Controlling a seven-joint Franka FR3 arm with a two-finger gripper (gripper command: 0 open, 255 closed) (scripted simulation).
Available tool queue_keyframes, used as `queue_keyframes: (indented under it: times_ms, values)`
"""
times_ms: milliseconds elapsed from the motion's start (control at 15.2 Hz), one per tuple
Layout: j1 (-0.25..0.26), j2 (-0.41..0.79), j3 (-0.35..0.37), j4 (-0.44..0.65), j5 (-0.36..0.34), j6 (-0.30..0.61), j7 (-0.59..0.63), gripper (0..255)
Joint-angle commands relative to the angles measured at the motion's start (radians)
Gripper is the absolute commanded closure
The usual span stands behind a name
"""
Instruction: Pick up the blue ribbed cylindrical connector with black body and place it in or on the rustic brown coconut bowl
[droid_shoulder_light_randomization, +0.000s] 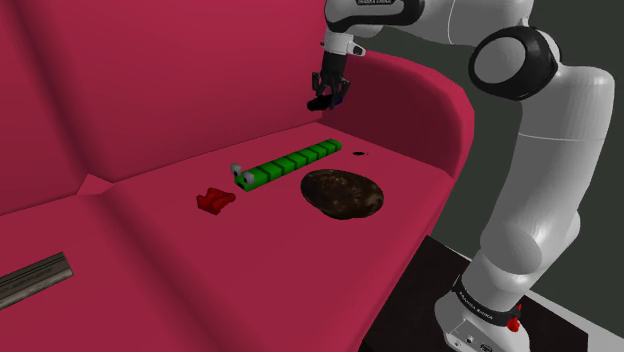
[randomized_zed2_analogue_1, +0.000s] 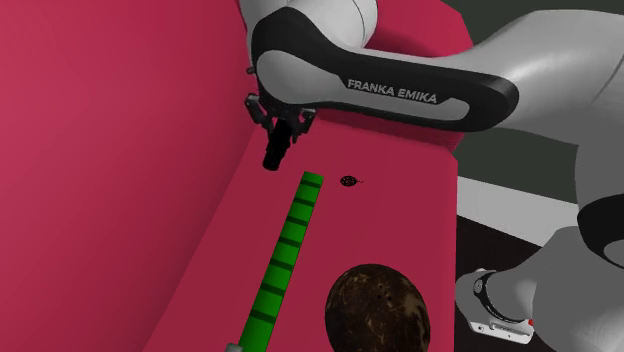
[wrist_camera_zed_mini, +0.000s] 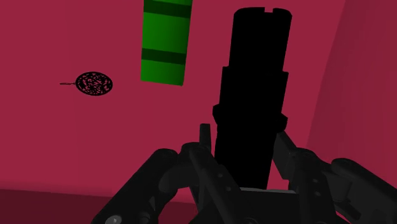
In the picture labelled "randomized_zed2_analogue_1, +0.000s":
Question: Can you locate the green banded stick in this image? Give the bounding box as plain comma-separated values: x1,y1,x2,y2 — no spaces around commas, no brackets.
225,170,325,352

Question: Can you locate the dark brown round ball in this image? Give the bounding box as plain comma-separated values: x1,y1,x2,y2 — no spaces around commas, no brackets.
324,263,432,352

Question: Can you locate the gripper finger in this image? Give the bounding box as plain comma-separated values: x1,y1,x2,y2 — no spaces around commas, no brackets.
244,93,284,173
278,108,317,170

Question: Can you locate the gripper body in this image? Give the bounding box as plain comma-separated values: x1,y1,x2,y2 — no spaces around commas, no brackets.
266,104,301,125

